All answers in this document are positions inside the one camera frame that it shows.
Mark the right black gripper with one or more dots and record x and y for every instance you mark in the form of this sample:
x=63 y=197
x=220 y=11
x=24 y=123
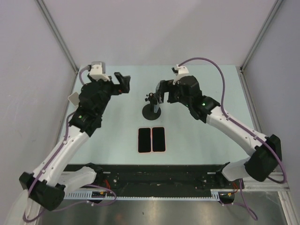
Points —
x=167 y=86

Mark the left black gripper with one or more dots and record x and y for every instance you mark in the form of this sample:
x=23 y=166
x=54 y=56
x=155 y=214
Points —
x=123 y=86

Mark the grey case phone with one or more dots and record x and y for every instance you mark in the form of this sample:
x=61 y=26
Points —
x=156 y=107

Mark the black round-base phone stand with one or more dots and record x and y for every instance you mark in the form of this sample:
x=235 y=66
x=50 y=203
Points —
x=148 y=109

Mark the pink case phone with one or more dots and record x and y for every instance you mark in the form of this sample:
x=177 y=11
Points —
x=144 y=140
x=158 y=139

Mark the white phone stand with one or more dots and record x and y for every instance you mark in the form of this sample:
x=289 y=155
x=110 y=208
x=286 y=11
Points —
x=74 y=99

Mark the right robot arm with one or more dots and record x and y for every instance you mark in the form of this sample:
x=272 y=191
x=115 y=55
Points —
x=264 y=153

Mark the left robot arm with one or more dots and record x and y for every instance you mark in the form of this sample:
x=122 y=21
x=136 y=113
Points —
x=45 y=184

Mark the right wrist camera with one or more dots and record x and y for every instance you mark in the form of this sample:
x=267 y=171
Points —
x=180 y=72

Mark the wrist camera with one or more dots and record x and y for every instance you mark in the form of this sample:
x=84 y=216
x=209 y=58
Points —
x=180 y=72
x=97 y=71

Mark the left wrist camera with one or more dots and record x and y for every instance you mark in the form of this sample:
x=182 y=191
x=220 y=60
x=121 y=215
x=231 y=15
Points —
x=97 y=71

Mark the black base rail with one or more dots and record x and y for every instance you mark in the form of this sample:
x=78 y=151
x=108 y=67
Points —
x=163 y=180

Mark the white cable duct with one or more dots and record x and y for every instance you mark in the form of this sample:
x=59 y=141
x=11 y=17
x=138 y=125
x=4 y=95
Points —
x=91 y=194

